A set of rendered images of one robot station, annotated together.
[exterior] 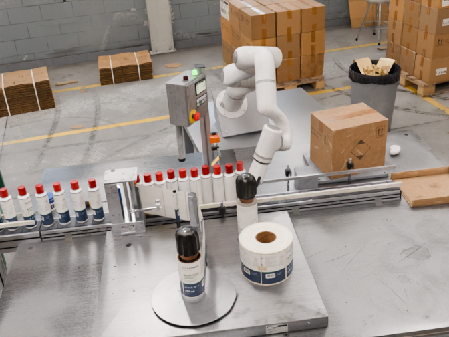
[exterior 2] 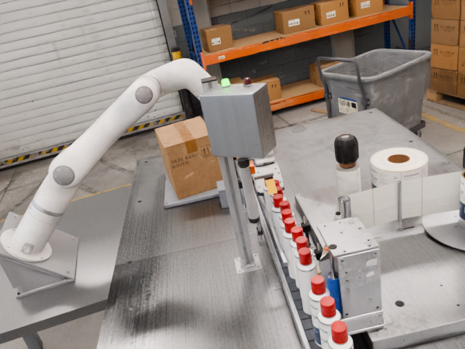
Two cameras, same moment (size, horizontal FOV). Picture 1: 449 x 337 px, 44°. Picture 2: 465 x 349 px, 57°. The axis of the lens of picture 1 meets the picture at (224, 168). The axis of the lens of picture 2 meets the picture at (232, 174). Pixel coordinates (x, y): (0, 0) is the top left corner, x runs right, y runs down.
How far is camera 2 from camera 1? 2.64 m
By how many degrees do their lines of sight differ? 75
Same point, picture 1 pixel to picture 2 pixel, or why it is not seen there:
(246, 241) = (412, 165)
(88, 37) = not seen: outside the picture
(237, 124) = (60, 257)
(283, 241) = (400, 150)
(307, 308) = (445, 168)
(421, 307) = (402, 142)
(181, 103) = (268, 114)
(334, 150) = not seen: hidden behind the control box
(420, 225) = (298, 148)
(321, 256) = not seen: hidden behind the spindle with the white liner
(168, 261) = (420, 255)
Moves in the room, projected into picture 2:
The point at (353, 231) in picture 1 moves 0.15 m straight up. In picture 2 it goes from (311, 171) to (307, 142)
